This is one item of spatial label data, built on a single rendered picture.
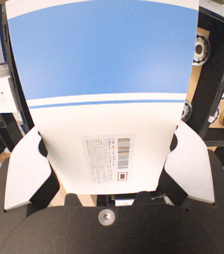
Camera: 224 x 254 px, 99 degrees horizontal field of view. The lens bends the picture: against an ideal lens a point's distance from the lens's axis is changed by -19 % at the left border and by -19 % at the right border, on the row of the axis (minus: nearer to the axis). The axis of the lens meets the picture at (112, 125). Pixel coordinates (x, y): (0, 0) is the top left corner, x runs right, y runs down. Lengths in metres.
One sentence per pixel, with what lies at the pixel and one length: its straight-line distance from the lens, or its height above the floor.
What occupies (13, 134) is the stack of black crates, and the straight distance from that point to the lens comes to 1.59.
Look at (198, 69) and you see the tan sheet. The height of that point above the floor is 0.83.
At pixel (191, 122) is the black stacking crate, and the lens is 0.51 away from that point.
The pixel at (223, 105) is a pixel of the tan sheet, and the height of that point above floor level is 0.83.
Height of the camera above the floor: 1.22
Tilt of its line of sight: 58 degrees down
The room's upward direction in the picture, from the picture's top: 177 degrees clockwise
